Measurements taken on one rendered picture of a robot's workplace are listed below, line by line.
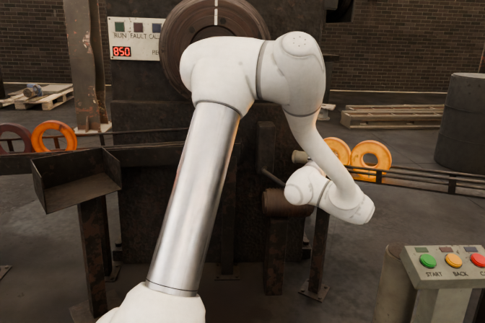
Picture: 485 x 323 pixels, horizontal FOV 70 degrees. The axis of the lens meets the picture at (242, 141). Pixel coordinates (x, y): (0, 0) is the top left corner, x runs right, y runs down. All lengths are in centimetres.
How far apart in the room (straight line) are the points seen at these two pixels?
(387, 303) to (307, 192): 47
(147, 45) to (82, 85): 275
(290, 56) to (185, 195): 34
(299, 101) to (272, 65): 10
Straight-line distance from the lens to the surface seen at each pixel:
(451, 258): 118
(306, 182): 117
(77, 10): 430
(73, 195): 145
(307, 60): 70
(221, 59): 75
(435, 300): 120
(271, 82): 73
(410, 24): 863
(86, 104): 438
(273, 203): 153
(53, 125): 172
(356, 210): 116
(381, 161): 147
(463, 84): 375
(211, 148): 69
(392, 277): 132
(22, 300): 200
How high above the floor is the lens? 120
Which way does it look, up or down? 18 degrees down
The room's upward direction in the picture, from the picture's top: 2 degrees clockwise
